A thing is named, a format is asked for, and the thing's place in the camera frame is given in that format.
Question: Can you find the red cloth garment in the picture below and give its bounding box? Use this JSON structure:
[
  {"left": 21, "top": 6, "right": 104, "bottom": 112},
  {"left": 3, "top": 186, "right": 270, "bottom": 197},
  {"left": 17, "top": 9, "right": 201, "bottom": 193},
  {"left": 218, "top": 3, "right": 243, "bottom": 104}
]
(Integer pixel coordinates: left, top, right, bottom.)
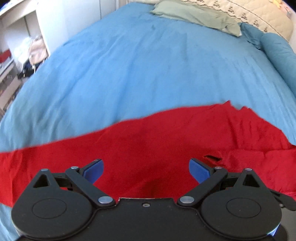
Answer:
[{"left": 1, "top": 102, "right": 295, "bottom": 206}]

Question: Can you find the blue bed sheet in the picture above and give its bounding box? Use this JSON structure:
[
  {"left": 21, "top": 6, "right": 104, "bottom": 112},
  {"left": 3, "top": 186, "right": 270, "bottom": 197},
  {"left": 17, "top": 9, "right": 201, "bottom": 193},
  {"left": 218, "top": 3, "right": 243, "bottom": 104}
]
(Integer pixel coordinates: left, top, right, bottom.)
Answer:
[{"left": 0, "top": 2, "right": 296, "bottom": 241}]

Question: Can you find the white shelf unit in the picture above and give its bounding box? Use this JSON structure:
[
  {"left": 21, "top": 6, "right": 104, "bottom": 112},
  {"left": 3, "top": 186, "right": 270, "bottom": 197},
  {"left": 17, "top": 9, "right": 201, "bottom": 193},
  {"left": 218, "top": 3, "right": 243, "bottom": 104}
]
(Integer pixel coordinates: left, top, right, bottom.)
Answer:
[{"left": 1, "top": 1, "right": 50, "bottom": 113}]

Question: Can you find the blue rolled blanket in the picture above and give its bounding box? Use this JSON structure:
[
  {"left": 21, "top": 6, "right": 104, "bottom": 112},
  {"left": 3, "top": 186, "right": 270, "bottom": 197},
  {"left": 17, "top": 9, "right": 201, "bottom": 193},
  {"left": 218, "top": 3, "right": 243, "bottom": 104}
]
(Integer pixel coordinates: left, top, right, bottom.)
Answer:
[{"left": 240, "top": 23, "right": 295, "bottom": 93}]

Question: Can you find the white wardrobe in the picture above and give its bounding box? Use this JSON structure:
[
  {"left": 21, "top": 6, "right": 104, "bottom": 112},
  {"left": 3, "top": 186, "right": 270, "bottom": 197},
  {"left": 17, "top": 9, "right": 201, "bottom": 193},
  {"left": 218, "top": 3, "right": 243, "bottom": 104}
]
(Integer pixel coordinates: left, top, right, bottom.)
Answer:
[{"left": 36, "top": 0, "right": 127, "bottom": 54}]

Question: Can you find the green pillow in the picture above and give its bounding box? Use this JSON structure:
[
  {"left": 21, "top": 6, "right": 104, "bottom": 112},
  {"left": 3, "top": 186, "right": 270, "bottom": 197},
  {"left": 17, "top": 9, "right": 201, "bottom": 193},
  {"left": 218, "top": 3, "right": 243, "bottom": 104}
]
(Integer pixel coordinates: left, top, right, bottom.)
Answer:
[{"left": 151, "top": 1, "right": 242, "bottom": 37}]

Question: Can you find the cream quilted headboard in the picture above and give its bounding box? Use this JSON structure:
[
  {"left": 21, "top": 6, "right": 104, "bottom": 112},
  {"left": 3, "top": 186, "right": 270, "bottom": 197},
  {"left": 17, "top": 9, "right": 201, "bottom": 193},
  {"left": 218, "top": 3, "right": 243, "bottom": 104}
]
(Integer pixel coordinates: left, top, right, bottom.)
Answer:
[{"left": 140, "top": 1, "right": 294, "bottom": 41}]

